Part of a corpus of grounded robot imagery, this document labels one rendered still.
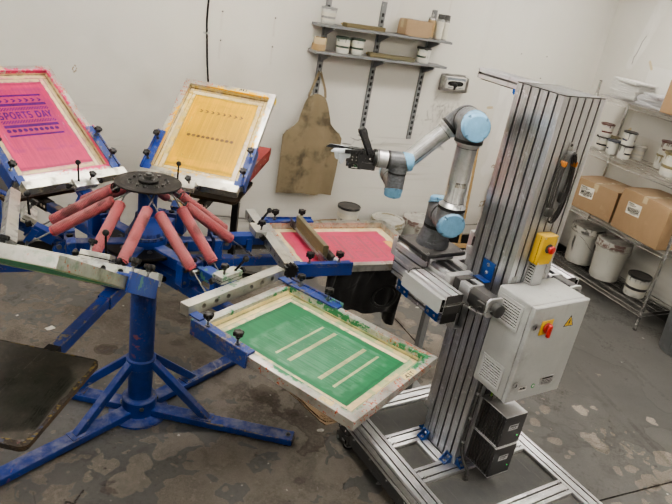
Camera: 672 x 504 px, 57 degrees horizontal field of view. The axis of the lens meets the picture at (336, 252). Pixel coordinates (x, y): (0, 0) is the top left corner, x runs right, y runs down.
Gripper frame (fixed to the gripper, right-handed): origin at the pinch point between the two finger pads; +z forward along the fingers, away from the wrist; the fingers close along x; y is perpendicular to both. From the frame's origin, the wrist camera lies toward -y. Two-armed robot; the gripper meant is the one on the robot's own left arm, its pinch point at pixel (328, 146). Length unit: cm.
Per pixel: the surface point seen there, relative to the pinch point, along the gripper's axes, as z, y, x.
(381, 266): -43, 63, 52
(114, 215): 85, 43, 22
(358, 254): -33, 63, 69
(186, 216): 55, 43, 33
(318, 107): -23, 1, 274
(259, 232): 21, 53, 55
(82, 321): 88, 78, -14
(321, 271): -11, 66, 41
